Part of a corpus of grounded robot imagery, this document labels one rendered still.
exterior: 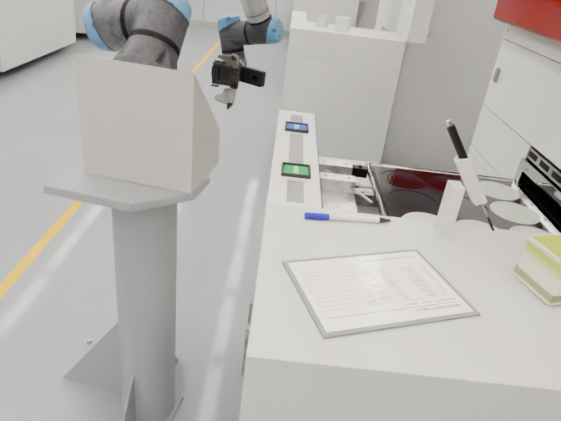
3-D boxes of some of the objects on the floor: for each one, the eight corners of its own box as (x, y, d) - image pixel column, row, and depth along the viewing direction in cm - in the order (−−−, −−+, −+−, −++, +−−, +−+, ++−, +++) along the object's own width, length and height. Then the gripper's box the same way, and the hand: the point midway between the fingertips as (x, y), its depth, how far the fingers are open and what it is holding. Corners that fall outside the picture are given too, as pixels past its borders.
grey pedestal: (0, 433, 145) (-59, 178, 107) (86, 334, 183) (65, 121, 145) (163, 483, 137) (162, 227, 99) (216, 369, 175) (231, 153, 137)
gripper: (214, 98, 163) (204, 113, 145) (219, 35, 154) (209, 43, 137) (240, 102, 163) (234, 117, 145) (246, 39, 155) (241, 48, 137)
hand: (232, 83), depth 141 cm, fingers open, 14 cm apart
